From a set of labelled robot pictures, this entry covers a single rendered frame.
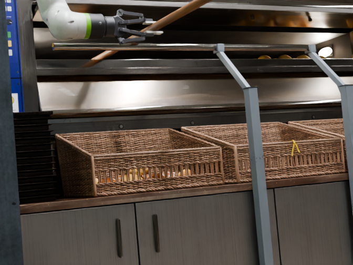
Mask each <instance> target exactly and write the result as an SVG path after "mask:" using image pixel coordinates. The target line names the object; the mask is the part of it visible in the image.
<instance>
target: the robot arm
mask: <svg viewBox="0 0 353 265"><path fill-rule="evenodd" d="M37 4H38V7H39V11H40V15H41V18H42V20H43V21H44V22H45V23H46V24H47V26H48V28H49V30H50V33H51V34H52V35H53V36H54V37H55V38H56V39H57V40H60V41H69V40H73V39H102V38H103V37H115V38H117V39H118V40H119V45H122V44H124V43H135V42H142V41H144V40H145V37H153V36H154V35H161V34H163V32H162V31H148V30H147V31H145V32H138V31H135V30H129V29H127V25H130V24H137V23H142V24H143V25H151V24H153V23H155V22H154V21H153V19H148V18H144V17H143V14H141V13H134V12H126V11H124V10H122V9H119V10H118V11H117V14H116V16H113V17H112V16H103V15H102V14H91V13H76V12H72V11H71V10H70V9H69V7H68V5H67V3H66V1H65V0H37ZM120 16H128V17H135V18H139V19H132V20H123V19H122V18H121V17H120ZM124 34H125V35H133V36H139V38H127V39H124V38H121V36H122V35H124Z"/></svg>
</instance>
